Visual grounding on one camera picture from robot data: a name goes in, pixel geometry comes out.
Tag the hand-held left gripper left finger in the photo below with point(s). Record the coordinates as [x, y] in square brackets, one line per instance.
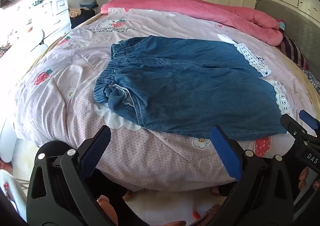
[96, 151]

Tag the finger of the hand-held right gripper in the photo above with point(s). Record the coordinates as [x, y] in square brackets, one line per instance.
[308, 119]
[290, 126]

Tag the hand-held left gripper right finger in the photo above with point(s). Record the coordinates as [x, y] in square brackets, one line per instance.
[226, 153]

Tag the blue denim pants lace trim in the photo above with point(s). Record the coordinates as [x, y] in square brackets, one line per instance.
[180, 85]

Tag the person's right hand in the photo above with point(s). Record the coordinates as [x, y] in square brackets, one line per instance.
[304, 178]

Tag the person's left hand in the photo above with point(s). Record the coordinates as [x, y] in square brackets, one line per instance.
[107, 207]

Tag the pink strawberry printed blanket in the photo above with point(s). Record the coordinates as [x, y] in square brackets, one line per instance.
[75, 116]

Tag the dark patterned pillow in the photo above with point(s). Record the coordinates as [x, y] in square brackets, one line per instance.
[313, 78]

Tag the pink perforated slipper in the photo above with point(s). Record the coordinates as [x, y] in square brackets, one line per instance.
[212, 212]

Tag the striped pillow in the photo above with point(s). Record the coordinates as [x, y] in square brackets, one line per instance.
[292, 52]

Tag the white cloud-shaped board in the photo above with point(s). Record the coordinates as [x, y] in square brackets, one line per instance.
[7, 138]
[27, 38]

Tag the white printed bag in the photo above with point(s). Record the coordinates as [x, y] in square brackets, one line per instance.
[10, 186]

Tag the grey padded headboard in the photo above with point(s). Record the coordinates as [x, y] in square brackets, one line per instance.
[295, 25]

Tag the small colourful cloth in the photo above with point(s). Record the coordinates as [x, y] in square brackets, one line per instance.
[282, 25]

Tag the dark stool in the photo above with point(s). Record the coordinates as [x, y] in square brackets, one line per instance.
[85, 18]

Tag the yellow crumpled cloth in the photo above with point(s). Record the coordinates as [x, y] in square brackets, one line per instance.
[75, 12]

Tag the stack of folded clothes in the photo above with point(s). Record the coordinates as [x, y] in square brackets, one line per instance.
[88, 3]

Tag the pink quilt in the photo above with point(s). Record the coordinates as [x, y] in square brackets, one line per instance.
[200, 8]

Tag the white chest of drawers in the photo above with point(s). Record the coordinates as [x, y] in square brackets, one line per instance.
[60, 5]

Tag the wooden bed frame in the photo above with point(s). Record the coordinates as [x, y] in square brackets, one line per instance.
[86, 21]

